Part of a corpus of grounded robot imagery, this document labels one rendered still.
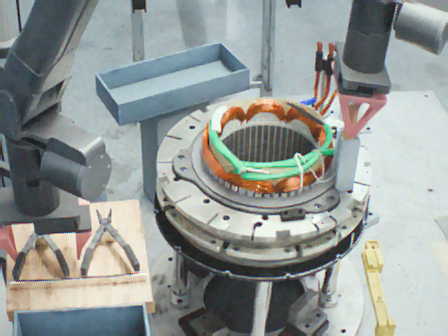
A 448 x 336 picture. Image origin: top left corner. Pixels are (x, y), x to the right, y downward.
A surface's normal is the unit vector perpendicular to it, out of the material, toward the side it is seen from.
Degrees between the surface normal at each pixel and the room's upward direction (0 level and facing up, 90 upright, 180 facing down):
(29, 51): 73
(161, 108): 90
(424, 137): 0
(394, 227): 0
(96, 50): 0
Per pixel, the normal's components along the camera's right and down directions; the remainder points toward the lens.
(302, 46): -0.03, -0.80
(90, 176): 0.84, 0.31
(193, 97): 0.41, 0.54
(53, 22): -0.51, 0.45
